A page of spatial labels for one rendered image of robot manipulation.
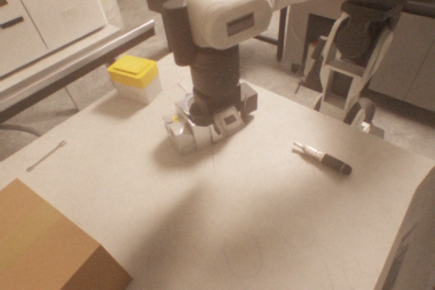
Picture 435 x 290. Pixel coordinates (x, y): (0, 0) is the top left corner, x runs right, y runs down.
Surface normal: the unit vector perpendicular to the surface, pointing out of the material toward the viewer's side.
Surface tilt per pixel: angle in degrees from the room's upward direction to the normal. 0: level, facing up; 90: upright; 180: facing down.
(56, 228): 0
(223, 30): 90
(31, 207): 0
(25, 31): 90
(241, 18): 90
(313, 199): 0
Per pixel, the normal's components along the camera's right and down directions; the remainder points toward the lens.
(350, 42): -0.68, 0.44
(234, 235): -0.07, -0.69
